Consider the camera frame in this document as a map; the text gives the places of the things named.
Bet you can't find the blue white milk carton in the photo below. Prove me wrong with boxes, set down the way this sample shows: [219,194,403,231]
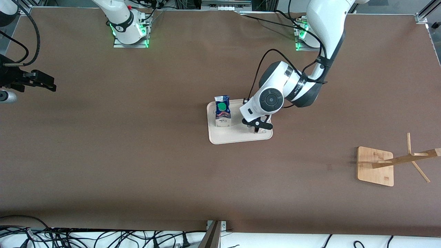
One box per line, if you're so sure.
[214,95,232,128]

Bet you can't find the cream rabbit print tray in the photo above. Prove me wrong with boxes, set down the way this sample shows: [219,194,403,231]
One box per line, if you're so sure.
[207,99,273,145]

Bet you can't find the brown table cover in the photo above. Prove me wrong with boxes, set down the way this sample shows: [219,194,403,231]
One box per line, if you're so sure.
[0,8,441,238]

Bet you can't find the grey power strip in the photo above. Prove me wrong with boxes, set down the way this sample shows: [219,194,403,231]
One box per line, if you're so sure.
[201,0,253,11]

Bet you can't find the aluminium profile beam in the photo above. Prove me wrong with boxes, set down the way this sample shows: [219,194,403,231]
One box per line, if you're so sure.
[198,220,227,248]

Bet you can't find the wooden mug stand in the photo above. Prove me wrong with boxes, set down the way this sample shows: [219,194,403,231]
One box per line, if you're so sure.
[357,133,441,187]

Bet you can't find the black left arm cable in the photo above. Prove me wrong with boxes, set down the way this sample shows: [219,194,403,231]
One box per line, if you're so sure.
[249,48,328,104]

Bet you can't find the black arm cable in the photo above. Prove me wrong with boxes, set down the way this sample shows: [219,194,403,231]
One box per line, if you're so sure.
[249,48,328,104]
[0,0,41,66]

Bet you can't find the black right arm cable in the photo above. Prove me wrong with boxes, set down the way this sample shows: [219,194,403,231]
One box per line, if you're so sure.
[0,0,41,66]

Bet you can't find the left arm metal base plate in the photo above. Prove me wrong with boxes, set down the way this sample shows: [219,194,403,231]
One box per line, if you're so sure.
[295,21,332,52]

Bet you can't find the black cable across table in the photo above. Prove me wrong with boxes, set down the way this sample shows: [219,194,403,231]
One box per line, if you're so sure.
[238,10,307,31]

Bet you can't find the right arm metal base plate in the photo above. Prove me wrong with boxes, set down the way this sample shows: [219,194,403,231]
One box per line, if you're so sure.
[113,15,149,49]

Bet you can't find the tangled black floor cables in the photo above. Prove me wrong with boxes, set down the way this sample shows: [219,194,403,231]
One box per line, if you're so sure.
[0,215,207,248]

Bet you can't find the aluminium frame corner profile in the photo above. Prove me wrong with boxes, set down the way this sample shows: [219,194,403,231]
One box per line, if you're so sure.
[415,0,441,24]

